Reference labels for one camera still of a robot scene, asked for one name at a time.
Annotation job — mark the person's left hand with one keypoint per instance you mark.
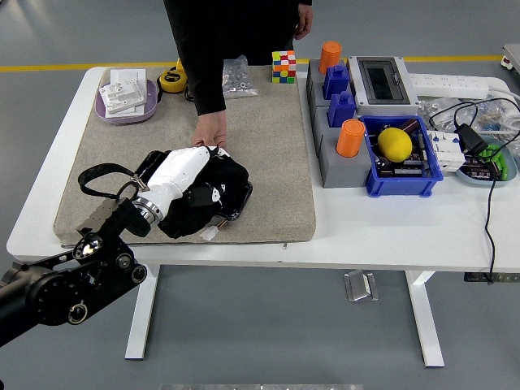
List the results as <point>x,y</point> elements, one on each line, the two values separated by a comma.
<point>304,20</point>

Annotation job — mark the person's right hand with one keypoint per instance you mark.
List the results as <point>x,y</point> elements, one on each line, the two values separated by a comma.
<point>211,128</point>

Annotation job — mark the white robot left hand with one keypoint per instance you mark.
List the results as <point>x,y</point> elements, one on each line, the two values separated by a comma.
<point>178,168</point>

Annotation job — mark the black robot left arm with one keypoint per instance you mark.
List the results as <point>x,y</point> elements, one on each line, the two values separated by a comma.
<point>53,292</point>

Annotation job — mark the person's right forearm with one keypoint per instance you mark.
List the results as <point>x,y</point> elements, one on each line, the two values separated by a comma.
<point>207,89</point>

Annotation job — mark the orange cylinder peg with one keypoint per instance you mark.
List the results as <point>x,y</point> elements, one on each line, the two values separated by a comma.
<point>350,138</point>
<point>330,55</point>

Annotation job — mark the colourful puzzle cube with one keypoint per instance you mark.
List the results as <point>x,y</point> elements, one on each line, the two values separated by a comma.
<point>283,67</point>

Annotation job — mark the clear bag of metal nuts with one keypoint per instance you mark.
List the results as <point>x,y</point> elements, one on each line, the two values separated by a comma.
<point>239,81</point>

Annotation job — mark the person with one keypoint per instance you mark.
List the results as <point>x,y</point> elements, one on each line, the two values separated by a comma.
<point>243,24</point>

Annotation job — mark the yellow tape measure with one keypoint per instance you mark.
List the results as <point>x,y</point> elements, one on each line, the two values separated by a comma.
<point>172,79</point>

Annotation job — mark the grey-brown mat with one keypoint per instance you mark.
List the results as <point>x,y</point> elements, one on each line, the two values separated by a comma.
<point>264,162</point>

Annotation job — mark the purple oval tray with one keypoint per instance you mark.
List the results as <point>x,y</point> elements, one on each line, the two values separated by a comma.
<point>151,106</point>

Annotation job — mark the blue block peg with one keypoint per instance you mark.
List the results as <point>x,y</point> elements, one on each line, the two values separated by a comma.
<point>342,109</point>
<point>336,81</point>

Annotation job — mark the grey electrical box with window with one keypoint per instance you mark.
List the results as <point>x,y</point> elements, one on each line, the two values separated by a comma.
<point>382,83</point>

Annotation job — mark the grey peg holder base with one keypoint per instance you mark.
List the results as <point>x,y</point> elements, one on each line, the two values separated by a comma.
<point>341,172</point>

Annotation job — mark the white table leg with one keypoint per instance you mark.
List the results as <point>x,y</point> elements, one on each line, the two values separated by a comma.
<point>426,321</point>
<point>142,308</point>

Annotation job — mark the brown cylinder part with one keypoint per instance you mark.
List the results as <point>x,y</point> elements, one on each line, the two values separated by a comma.
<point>410,125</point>

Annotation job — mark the yellow lemon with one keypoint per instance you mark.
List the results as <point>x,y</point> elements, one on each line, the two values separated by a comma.
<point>395,144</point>

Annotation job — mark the white power strip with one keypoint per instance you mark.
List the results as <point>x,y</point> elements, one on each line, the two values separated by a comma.
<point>447,83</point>

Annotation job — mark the dark circuit board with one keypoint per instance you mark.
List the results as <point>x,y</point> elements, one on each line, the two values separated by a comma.
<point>406,166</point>

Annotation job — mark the white circuit breaker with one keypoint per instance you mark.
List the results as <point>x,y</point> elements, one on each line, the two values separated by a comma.
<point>445,152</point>

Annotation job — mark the blue plastic bin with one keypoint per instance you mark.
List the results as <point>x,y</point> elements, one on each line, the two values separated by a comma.
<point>402,187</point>

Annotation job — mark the white cart with red wheel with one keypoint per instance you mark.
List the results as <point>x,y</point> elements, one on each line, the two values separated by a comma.
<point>512,57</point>

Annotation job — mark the clear bag of small parts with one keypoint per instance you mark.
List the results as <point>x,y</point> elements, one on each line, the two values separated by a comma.
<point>493,115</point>

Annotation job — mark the green plastic part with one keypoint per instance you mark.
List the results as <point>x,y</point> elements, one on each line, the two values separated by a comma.
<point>500,162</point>

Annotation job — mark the light blue dish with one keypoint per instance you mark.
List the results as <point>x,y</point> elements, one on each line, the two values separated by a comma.
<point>510,170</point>

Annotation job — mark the table control box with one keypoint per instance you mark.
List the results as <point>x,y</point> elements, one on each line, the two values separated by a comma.
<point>475,278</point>

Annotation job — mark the white switch module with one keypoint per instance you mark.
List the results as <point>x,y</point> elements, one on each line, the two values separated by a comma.
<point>122,95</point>

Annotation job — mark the flat white switch plate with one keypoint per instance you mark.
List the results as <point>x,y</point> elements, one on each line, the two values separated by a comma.
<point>128,75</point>

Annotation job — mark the metal bracket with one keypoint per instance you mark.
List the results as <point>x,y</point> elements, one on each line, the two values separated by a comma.
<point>359,286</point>

